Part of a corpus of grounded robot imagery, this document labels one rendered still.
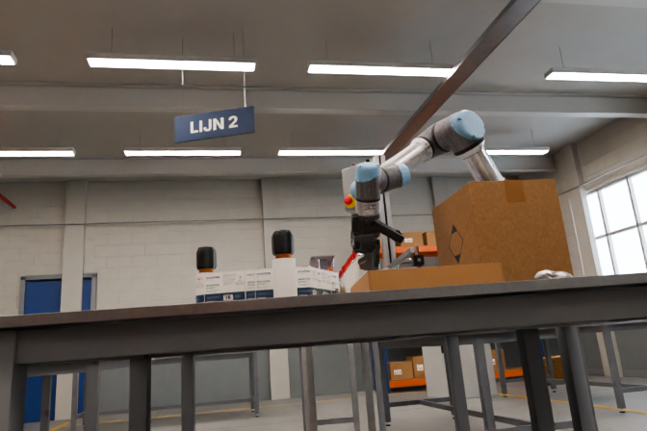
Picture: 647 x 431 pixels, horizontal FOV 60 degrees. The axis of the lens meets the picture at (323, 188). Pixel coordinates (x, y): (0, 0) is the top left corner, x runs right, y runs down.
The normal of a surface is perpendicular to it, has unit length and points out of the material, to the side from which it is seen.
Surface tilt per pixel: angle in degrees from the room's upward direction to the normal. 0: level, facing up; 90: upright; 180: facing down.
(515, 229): 90
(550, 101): 90
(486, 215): 90
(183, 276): 90
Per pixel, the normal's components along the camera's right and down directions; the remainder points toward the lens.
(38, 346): 0.07, -0.28
